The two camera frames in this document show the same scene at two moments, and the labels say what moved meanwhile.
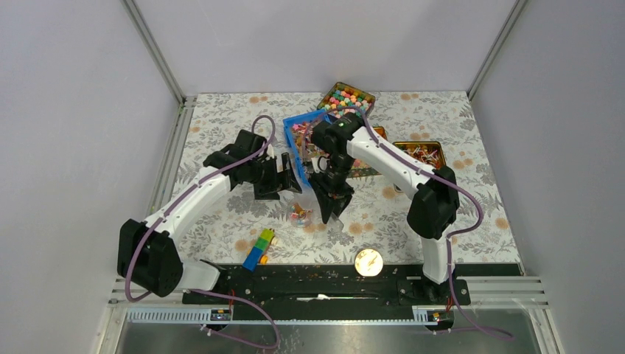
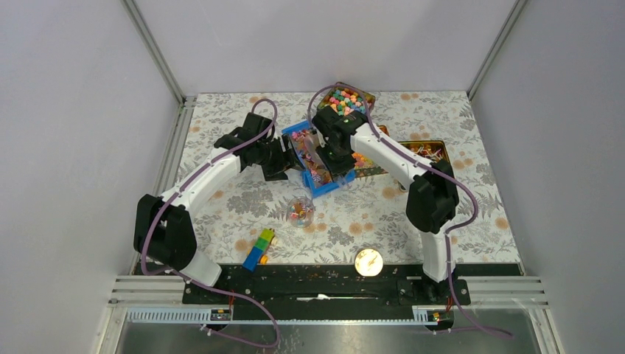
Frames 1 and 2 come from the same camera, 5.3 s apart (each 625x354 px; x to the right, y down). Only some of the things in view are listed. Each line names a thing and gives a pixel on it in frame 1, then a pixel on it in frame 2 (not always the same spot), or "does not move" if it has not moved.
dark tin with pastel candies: x=345 y=95 does not move
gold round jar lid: x=368 y=262 does not move
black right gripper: x=329 y=196 to x=336 y=169
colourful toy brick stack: x=259 y=251 does not move
